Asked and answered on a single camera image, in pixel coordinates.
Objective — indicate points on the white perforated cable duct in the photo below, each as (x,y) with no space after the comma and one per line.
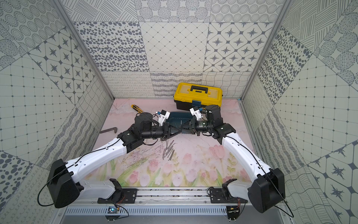
(147,210)

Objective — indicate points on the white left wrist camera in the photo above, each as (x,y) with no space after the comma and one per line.
(162,117)

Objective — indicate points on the yellow black utility knife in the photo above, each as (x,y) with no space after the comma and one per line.
(137,109)

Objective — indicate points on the yellow black toolbox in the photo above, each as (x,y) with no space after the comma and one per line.
(188,96)

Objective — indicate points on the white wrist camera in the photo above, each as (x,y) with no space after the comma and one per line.
(162,117)
(197,112)

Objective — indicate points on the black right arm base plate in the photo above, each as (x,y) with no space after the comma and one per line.
(222,195)

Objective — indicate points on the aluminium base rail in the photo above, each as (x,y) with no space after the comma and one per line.
(173,196)

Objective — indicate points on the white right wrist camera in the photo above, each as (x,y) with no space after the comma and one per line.
(197,112)

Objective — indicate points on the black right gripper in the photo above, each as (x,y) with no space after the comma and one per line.
(191,129)

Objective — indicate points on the dark metal hex key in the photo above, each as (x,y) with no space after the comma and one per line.
(114,129)

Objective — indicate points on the steel nail pile middle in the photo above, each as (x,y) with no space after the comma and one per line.
(170,146)

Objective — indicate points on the teal plastic storage box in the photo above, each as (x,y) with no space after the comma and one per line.
(176,119)

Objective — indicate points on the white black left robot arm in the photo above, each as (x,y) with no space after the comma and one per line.
(65,183)

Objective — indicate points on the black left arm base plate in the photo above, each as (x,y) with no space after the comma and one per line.
(120,195)

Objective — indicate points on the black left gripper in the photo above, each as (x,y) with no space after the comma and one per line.
(167,130)

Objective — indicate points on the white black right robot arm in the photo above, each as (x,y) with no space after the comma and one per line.
(267,188)

